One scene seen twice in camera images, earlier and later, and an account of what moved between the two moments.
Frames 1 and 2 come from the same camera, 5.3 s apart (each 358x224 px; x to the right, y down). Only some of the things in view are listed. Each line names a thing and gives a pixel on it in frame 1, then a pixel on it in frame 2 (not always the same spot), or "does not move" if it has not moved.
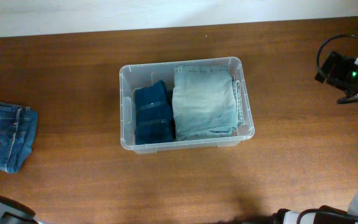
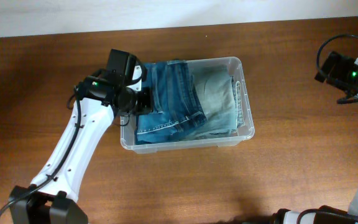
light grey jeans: x=207 y=102 does not move
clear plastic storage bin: x=133 y=75 does not move
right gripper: x=347 y=66 does not move
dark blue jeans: x=10 y=132 -> x=177 y=111
